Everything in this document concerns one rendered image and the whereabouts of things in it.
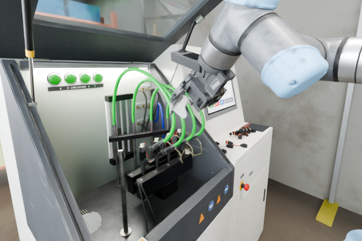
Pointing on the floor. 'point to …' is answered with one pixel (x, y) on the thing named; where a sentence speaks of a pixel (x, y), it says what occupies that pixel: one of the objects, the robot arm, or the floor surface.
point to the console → (251, 163)
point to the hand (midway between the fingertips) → (180, 105)
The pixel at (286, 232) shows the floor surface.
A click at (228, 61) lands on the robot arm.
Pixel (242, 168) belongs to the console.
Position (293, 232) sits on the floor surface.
